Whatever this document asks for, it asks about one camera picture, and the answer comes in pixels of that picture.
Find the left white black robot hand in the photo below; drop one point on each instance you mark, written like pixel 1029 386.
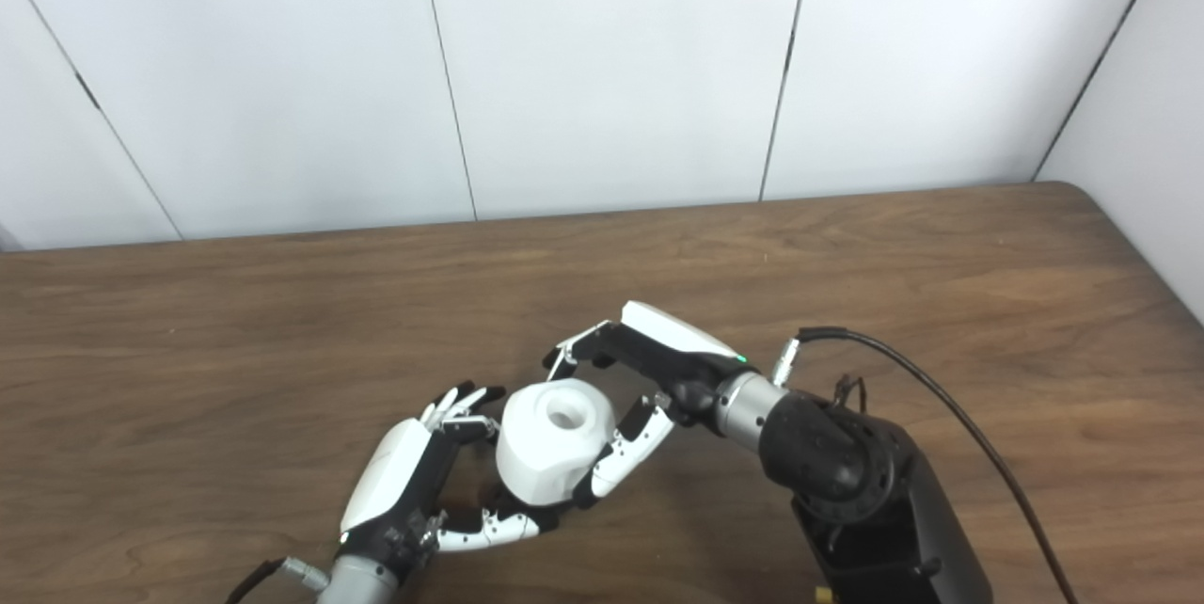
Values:
pixel 395 472

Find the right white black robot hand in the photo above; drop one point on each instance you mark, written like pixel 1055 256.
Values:
pixel 677 350

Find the round white plastic piece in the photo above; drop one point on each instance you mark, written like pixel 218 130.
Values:
pixel 550 449

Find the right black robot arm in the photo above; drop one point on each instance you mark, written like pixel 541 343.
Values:
pixel 847 472

